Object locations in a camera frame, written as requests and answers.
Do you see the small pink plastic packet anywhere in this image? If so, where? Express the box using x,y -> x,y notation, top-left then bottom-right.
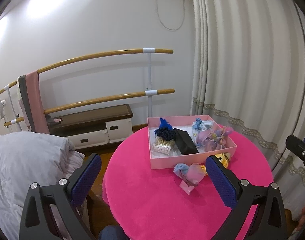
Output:
180,180 -> 198,195

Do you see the pink towel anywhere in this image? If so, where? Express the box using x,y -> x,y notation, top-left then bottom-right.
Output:
26,70 -> 50,133

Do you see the dark blue scrunchie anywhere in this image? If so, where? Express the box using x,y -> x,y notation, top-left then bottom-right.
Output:
154,127 -> 177,141

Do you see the light blue printed cloth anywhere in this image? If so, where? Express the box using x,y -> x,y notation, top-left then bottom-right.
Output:
192,117 -> 214,132

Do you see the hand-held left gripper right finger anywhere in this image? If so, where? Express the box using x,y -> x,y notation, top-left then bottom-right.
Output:
206,155 -> 286,240

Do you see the pink round tablecloth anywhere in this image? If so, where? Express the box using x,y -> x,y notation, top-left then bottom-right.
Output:
102,120 -> 274,240

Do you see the grey towel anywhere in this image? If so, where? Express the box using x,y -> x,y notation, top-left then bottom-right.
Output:
17,75 -> 33,132

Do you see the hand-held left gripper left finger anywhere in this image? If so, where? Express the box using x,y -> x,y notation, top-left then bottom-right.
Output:
19,153 -> 103,240

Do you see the white barre post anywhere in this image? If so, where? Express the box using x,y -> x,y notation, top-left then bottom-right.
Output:
4,84 -> 19,131
142,47 -> 157,118

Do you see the pink cardboard box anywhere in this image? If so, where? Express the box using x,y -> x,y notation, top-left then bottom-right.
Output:
147,115 -> 237,170

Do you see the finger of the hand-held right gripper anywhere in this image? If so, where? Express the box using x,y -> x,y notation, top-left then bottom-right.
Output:
286,135 -> 305,178

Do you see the yellow haired plush doll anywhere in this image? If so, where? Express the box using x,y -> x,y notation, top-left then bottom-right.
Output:
205,152 -> 231,177

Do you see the black leather pouch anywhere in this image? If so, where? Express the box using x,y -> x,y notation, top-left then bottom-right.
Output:
173,128 -> 200,155

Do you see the grey white duvet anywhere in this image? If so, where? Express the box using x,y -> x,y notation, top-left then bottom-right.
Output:
0,131 -> 87,240

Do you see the white power cord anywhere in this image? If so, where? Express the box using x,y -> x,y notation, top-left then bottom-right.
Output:
155,0 -> 185,30

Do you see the pastel organza scrunchie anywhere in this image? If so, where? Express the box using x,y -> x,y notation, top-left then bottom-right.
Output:
174,162 -> 206,187

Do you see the cream pleated curtain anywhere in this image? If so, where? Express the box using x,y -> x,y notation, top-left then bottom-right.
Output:
190,0 -> 305,179

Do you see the person's leg in jeans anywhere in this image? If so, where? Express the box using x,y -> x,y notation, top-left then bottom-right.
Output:
99,225 -> 128,240

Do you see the long wooden barre rail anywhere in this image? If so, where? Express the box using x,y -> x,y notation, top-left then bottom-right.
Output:
0,49 -> 174,95

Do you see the purple organza bundle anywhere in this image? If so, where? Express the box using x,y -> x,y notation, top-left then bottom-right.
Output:
194,126 -> 234,152

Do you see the white drawer box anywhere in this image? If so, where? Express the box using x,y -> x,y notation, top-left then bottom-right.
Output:
105,117 -> 133,143
67,130 -> 110,151

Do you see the dark wooden bench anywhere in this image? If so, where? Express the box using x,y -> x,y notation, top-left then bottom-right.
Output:
49,104 -> 133,137

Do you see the bag of cotton swabs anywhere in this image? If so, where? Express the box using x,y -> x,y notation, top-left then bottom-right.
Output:
152,137 -> 176,155

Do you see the short wooden barre rail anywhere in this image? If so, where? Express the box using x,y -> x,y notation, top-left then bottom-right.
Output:
4,89 -> 175,127

